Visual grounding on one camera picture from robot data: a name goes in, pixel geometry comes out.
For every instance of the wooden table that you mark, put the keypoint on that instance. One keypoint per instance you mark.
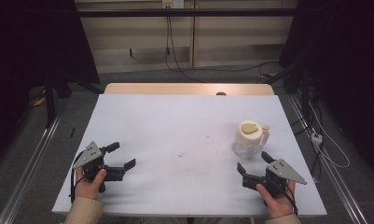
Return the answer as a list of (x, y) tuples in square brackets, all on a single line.
[(175, 88)]

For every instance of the yellow floor tape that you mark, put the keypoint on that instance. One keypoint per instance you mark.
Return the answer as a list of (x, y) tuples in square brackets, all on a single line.
[(40, 101)]

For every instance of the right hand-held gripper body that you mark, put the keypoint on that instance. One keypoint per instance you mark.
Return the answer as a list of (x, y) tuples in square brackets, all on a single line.
[(284, 171)]

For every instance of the black metal stand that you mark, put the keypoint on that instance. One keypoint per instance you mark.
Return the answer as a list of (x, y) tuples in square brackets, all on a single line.
[(49, 99)]

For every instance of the small black stick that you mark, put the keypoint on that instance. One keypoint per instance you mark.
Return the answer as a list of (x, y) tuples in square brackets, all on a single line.
[(72, 132)]

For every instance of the dark table grommet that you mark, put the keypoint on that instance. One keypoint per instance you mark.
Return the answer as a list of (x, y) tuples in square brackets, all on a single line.
[(221, 93)]

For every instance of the black diagonal pole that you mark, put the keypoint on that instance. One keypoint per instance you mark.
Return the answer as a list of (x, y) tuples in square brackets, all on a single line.
[(281, 73)]

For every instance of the metal floor rail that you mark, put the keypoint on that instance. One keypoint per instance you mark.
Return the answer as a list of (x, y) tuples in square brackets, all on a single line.
[(330, 169), (29, 161)]

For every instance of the person's right hand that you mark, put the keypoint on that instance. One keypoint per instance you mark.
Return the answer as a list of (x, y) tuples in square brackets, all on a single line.
[(276, 205)]

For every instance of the black horizontal bar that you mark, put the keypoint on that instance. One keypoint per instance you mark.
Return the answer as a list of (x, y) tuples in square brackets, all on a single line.
[(175, 13)]

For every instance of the black curtain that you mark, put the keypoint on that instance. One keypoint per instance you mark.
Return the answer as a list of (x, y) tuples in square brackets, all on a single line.
[(346, 46), (26, 40)]

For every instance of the white wall socket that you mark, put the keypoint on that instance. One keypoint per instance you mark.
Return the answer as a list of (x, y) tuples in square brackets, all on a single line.
[(173, 3)]

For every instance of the white board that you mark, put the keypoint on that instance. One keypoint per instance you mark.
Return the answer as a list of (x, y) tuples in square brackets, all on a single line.
[(175, 124)]

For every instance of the person's left hand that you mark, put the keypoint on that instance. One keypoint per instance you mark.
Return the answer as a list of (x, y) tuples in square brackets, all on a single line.
[(88, 186)]

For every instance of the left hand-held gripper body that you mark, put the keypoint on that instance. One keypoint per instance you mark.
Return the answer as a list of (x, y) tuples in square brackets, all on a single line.
[(93, 165)]

